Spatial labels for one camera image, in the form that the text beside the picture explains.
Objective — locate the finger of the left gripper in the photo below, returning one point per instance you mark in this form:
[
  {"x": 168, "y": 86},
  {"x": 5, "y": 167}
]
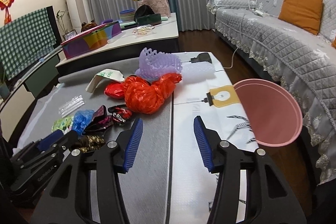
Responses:
[{"x": 45, "y": 143}]

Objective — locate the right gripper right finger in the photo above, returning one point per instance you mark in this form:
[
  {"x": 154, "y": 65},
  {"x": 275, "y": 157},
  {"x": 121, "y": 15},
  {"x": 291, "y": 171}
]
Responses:
[{"x": 221, "y": 157}]

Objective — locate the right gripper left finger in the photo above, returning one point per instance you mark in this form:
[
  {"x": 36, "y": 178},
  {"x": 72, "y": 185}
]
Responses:
[{"x": 116, "y": 157}]

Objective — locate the green panda snack packet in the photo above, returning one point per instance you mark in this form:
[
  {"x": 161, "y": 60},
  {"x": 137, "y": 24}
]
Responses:
[{"x": 63, "y": 124}]

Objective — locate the black pink printed box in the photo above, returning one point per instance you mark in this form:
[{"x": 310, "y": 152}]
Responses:
[{"x": 100, "y": 122}]

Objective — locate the blue plastic bag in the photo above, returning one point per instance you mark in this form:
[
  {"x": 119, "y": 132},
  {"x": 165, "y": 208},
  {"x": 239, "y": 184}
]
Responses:
[{"x": 81, "y": 120}]

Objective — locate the red plastic bag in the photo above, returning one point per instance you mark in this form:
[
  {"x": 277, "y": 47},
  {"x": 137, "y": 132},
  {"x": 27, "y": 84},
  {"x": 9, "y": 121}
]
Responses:
[{"x": 143, "y": 97}]

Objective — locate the white paper bag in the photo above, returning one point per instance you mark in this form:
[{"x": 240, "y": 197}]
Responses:
[{"x": 104, "y": 75}]

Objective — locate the bubble wrap sheet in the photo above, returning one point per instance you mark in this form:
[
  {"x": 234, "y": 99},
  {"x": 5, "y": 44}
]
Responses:
[{"x": 197, "y": 72}]

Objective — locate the purple foam net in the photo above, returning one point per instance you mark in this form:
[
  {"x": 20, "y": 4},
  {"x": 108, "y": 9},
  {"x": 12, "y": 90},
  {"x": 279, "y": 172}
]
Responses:
[{"x": 154, "y": 64}]

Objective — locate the leopard print wrapper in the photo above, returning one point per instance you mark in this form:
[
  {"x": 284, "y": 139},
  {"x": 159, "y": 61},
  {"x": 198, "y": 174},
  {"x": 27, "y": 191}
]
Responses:
[{"x": 89, "y": 143}]

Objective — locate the grey table mat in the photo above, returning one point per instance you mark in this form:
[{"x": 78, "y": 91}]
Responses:
[{"x": 145, "y": 186}]

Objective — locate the black red snack wrapper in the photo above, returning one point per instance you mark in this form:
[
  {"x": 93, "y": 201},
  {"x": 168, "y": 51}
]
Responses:
[{"x": 121, "y": 114}]

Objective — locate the pink plastic bin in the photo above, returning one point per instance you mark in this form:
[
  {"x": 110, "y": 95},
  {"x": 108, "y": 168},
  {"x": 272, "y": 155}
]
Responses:
[{"x": 274, "y": 114}]

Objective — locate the white printed tablecloth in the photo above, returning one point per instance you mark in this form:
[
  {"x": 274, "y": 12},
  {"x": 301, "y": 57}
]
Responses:
[{"x": 192, "y": 186}]

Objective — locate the small red wrapper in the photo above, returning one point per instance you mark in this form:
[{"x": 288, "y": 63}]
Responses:
[{"x": 115, "y": 90}]

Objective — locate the green checkered cloth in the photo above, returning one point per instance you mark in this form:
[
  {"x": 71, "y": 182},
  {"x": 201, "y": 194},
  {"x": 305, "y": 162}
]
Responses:
[{"x": 25, "y": 40}]

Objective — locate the colourful storage box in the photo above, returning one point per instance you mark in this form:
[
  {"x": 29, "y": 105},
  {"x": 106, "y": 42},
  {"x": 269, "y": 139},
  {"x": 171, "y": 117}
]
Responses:
[{"x": 90, "y": 40}]

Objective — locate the grey quilted sofa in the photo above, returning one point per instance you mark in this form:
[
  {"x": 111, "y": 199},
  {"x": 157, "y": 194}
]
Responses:
[{"x": 303, "y": 63}]

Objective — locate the white coffee table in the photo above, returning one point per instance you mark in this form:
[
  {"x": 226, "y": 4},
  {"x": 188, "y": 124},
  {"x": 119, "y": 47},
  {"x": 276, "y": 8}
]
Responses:
[{"x": 126, "y": 45}]

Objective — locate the clear glass ashtray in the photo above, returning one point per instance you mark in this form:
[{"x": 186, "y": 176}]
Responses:
[{"x": 143, "y": 30}]

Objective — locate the dark green tray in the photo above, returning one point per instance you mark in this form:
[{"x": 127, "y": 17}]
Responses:
[{"x": 153, "y": 19}]

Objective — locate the pink woven basket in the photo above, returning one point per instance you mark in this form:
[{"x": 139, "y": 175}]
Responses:
[{"x": 161, "y": 7}]

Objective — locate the orange cushion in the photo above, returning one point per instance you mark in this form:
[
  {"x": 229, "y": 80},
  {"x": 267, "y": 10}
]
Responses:
[{"x": 305, "y": 14}]

